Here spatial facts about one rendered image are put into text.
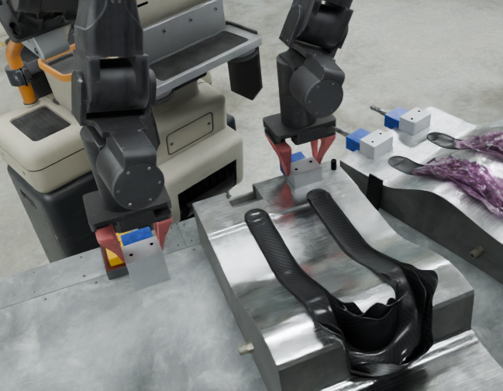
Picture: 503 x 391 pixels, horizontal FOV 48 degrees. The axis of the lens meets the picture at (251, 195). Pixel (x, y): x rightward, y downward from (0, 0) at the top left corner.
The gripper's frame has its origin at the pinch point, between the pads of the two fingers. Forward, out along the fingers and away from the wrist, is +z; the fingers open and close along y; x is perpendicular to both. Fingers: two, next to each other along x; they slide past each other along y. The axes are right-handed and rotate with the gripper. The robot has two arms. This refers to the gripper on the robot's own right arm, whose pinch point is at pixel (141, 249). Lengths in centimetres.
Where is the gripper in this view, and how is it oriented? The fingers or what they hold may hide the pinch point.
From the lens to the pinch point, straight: 79.0
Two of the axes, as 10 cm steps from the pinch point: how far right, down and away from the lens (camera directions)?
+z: 0.9, 7.7, 6.3
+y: 9.3, -2.9, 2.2
